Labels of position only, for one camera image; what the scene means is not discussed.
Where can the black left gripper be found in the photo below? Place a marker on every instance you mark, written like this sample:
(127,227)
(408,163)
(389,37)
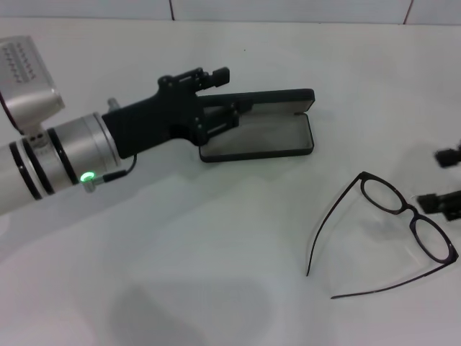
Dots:
(151,122)

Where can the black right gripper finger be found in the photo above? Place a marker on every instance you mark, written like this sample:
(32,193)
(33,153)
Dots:
(432,203)
(448,156)

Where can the black glasses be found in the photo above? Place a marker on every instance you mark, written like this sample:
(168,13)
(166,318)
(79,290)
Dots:
(410,209)

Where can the black glasses case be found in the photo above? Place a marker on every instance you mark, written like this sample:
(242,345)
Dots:
(273,133)

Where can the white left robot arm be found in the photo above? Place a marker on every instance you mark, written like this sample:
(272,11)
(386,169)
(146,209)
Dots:
(21,173)

